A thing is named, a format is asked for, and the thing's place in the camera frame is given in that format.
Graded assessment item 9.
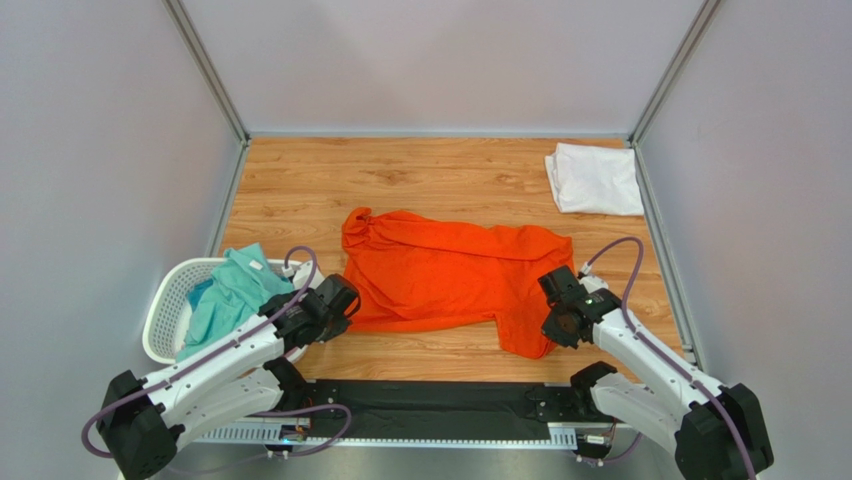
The orange t-shirt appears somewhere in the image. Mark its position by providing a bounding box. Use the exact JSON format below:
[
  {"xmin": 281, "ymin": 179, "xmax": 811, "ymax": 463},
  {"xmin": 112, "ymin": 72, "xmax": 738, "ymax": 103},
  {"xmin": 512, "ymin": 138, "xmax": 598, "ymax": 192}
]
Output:
[{"xmin": 342, "ymin": 207, "xmax": 574, "ymax": 359}]

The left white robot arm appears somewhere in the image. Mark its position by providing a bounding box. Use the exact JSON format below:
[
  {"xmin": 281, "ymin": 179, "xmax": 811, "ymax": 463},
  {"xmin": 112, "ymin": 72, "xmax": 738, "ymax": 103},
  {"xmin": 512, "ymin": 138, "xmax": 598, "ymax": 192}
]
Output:
[{"xmin": 81, "ymin": 274, "xmax": 360, "ymax": 479}]

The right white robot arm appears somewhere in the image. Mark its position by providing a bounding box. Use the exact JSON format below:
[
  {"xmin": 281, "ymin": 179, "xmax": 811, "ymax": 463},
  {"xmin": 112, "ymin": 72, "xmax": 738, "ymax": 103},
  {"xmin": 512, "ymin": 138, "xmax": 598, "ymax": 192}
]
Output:
[{"xmin": 538, "ymin": 266, "xmax": 775, "ymax": 479}]

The teal t-shirt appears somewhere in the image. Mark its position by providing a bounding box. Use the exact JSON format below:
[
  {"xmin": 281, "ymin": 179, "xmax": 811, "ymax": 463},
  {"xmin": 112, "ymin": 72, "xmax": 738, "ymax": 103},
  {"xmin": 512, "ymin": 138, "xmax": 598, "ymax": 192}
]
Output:
[{"xmin": 177, "ymin": 243, "xmax": 294, "ymax": 361}]

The folded white t-shirt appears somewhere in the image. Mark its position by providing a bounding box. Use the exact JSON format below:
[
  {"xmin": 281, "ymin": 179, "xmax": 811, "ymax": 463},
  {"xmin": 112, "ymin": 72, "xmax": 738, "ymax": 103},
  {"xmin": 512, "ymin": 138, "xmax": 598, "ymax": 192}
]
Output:
[{"xmin": 544, "ymin": 143, "xmax": 645, "ymax": 216}]

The white laundry basket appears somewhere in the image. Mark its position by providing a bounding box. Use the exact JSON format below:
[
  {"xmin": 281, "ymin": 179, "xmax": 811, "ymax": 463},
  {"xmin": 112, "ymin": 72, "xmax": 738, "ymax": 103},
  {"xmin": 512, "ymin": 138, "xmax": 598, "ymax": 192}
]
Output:
[{"xmin": 142, "ymin": 257, "xmax": 286, "ymax": 365}]

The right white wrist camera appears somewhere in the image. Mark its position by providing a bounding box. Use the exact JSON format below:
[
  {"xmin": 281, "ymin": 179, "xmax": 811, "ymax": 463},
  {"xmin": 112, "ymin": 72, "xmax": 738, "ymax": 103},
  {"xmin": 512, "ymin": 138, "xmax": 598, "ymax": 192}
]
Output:
[{"xmin": 577, "ymin": 263, "xmax": 609, "ymax": 293}]

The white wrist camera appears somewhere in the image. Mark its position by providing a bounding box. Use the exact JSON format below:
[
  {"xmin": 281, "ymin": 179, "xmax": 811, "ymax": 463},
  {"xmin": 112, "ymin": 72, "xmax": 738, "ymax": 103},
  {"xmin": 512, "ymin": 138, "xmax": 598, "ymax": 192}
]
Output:
[
  {"xmin": 577, "ymin": 263, "xmax": 609, "ymax": 293},
  {"xmin": 280, "ymin": 260, "xmax": 326, "ymax": 290}
]

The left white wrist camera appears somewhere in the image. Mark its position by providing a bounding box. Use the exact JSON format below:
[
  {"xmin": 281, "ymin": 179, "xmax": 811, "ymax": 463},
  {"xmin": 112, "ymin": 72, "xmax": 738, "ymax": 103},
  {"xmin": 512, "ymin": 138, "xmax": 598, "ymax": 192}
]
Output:
[{"xmin": 280, "ymin": 260, "xmax": 326, "ymax": 290}]

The aluminium rail frame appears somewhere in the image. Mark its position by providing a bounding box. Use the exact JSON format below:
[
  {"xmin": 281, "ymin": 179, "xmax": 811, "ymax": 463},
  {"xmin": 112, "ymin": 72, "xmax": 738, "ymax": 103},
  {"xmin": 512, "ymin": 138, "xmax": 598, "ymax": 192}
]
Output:
[{"xmin": 197, "ymin": 418, "xmax": 578, "ymax": 451}]

